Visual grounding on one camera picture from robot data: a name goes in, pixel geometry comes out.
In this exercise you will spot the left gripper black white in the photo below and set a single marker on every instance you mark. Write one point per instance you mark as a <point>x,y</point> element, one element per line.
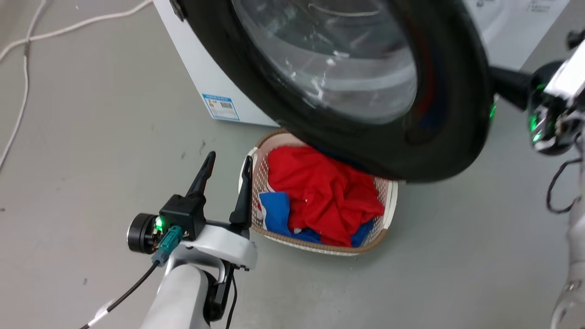
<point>219,244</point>

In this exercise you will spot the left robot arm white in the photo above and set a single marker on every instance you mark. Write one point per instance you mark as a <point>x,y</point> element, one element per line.
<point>176,297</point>

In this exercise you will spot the white perforated laundry basket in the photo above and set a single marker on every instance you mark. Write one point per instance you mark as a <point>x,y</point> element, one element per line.
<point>381,219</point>

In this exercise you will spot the blue energy label sticker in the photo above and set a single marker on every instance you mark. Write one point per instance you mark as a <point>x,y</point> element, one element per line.
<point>221,107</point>

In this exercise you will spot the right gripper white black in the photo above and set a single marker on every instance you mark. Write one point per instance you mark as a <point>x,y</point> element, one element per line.
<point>560,105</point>

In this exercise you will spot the white washing machine body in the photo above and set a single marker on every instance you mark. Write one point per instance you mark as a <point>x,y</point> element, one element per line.
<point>205,77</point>

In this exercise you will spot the black round washing machine door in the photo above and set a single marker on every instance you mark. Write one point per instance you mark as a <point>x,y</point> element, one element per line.
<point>448,114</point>

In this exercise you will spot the blue garment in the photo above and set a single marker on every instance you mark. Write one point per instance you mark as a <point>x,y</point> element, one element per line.
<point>276,212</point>

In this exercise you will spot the red garment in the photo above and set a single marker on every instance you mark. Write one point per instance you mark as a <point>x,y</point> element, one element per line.
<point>320,187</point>

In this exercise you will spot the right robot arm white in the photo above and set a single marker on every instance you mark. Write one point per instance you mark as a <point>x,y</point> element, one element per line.
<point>573,274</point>

